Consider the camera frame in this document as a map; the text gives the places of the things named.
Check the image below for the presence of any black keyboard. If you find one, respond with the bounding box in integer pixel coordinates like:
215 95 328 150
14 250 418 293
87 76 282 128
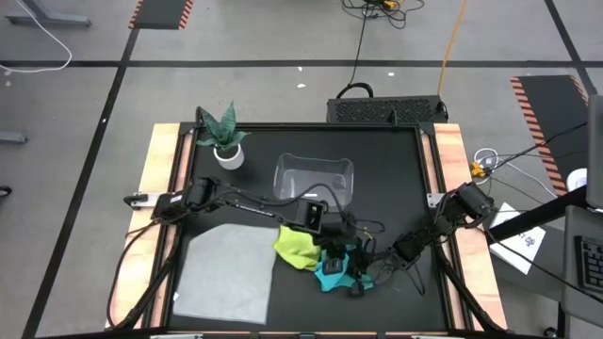
574 234 603 294

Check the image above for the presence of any snake plant in white pot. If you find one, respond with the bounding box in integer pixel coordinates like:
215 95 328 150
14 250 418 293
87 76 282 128
195 100 252 171

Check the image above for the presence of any black orange-striped floor mat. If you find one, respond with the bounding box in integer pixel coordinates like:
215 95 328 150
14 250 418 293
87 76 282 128
129 0 195 31
510 74 590 198

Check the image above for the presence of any computer monitor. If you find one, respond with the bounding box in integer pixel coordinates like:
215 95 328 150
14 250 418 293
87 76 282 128
586 93 603 211

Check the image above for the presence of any grey microfiber towel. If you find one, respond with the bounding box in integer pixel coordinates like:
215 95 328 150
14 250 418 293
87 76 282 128
171 223 281 326

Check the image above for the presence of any black monitor stand bar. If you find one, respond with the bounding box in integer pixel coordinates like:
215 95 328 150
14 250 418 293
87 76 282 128
484 186 590 244

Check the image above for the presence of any grey floor foot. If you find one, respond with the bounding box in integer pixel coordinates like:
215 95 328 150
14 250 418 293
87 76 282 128
0 130 29 145

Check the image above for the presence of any black cable tangle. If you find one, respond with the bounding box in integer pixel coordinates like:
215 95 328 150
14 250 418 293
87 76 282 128
336 0 428 100

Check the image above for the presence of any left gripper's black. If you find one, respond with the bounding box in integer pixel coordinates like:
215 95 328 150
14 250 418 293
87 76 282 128
313 219 359 278

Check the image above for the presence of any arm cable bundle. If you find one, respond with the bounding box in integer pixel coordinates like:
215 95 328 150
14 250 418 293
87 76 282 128
106 218 185 331
432 244 506 333

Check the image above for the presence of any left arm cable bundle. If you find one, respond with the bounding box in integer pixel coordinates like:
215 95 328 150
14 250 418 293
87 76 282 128
106 218 185 331

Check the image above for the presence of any clear plastic bin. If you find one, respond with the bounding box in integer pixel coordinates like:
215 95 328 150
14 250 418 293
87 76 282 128
272 152 355 214

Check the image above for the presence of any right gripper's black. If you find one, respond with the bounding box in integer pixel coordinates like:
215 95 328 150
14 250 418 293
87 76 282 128
347 237 378 298

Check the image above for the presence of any white round cup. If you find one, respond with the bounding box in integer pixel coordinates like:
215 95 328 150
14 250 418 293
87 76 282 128
566 168 590 193

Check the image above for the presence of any white paper sheet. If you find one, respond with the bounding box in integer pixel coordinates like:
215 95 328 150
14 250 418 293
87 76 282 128
488 202 547 276

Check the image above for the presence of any orange floor cable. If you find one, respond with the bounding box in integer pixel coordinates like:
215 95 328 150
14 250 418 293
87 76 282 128
436 0 470 97

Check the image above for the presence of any grey desk foot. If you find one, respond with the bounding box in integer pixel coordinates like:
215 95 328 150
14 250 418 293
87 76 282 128
5 0 93 28

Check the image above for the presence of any blue microfiber towel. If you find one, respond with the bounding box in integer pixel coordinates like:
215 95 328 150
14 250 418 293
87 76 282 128
314 244 376 293

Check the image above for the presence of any yellow microfiber towel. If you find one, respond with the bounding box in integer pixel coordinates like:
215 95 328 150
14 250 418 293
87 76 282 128
272 224 324 272

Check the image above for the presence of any black aluminium table frame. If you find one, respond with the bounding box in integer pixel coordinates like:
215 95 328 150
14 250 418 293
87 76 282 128
164 121 454 334

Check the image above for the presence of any white floor cable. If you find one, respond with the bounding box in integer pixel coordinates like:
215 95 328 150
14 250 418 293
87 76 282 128
0 0 74 74

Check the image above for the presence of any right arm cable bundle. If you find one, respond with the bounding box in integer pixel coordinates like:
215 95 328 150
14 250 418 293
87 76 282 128
432 244 506 333

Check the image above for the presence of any black computer case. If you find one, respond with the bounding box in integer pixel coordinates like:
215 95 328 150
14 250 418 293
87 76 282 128
327 95 449 125

